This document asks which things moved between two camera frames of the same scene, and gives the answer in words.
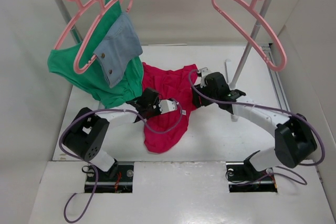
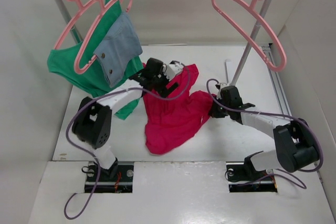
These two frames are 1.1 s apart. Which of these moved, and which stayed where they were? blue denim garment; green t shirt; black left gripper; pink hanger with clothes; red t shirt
Moved: red t shirt; black left gripper
Stayed: green t shirt; pink hanger with clothes; blue denim garment
